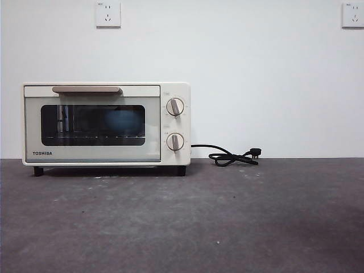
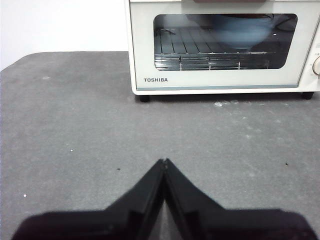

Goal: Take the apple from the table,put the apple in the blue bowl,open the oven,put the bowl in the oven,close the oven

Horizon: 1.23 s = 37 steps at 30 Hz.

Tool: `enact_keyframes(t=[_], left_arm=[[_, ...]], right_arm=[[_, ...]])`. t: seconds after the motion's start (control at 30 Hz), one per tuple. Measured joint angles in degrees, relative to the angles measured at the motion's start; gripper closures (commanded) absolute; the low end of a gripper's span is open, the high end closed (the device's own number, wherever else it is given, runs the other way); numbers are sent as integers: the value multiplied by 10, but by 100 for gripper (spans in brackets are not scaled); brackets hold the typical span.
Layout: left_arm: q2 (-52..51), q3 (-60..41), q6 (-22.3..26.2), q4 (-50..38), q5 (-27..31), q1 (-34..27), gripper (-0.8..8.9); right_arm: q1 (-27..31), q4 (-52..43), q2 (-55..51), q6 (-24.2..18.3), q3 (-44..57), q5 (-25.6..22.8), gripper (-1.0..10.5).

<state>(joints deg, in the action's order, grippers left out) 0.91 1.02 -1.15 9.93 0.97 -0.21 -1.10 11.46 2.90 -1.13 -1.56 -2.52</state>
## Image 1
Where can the blue ribbed bowl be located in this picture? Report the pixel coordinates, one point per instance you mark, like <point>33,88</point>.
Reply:
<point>122,123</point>

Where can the beige oven knob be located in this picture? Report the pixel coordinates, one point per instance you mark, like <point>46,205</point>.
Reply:
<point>175,107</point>
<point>175,141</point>

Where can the cream toaster oven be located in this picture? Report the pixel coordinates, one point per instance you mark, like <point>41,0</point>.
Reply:
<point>187,125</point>

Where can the white wall socket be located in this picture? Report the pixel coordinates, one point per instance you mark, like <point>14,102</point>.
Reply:
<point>108,15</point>
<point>354,15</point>

